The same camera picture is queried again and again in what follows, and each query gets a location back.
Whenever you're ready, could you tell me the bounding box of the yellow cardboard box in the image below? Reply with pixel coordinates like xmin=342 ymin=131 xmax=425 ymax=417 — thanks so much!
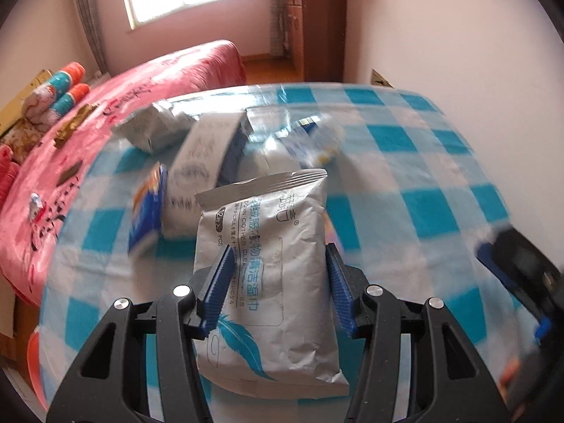
xmin=0 ymin=68 xmax=54 ymax=142

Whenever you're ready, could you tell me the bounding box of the person's right hand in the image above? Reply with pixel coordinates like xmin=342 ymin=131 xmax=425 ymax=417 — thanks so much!
xmin=498 ymin=358 xmax=525 ymax=391

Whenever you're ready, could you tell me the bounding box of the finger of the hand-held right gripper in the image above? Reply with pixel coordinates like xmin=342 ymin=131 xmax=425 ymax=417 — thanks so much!
xmin=531 ymin=313 xmax=564 ymax=357
xmin=476 ymin=225 xmax=564 ymax=318

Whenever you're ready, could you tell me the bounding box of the blue orange box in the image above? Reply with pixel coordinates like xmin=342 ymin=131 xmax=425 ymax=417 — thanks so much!
xmin=128 ymin=163 xmax=170 ymax=256

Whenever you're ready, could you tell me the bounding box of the brown cardboard box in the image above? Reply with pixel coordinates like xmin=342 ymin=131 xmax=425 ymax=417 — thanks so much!
xmin=0 ymin=297 xmax=20 ymax=353

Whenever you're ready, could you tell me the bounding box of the checkered curtain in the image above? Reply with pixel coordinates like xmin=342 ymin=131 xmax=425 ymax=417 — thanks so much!
xmin=70 ymin=0 xmax=109 ymax=75
xmin=266 ymin=0 xmax=292 ymax=58

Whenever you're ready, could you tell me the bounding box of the gold cloth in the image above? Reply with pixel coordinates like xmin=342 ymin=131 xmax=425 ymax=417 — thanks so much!
xmin=53 ymin=103 xmax=100 ymax=148

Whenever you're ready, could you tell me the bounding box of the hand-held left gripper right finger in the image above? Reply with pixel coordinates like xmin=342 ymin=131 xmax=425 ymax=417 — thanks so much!
xmin=325 ymin=242 xmax=514 ymax=423

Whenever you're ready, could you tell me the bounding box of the red plastic container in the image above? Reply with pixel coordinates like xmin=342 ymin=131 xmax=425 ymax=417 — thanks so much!
xmin=25 ymin=324 xmax=51 ymax=410

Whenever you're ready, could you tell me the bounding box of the brown wooden cabinet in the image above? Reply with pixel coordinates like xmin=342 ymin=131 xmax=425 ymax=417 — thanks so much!
xmin=284 ymin=0 xmax=348 ymax=84

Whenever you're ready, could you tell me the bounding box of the silver foil packet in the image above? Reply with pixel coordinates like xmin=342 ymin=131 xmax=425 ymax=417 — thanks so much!
xmin=112 ymin=101 xmax=195 ymax=155

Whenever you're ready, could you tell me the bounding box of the white wet wipes pack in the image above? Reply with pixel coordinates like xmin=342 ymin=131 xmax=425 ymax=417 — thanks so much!
xmin=194 ymin=168 xmax=351 ymax=399

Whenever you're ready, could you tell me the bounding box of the pink bed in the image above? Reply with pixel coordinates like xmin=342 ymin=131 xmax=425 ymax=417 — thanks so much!
xmin=0 ymin=39 xmax=247 ymax=309

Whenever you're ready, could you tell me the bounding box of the white long box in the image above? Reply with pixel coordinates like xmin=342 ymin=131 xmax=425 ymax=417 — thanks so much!
xmin=161 ymin=112 xmax=254 ymax=241

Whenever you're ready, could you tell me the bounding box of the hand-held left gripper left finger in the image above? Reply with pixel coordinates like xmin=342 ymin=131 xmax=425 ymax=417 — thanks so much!
xmin=46 ymin=244 xmax=236 ymax=423

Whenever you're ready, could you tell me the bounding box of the red plush pillow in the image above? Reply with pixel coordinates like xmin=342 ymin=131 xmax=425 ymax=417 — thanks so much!
xmin=0 ymin=145 xmax=23 ymax=212

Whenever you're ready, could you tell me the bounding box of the blue checkered tablecloth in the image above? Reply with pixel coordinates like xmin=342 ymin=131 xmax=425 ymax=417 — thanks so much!
xmin=26 ymin=81 xmax=542 ymax=423

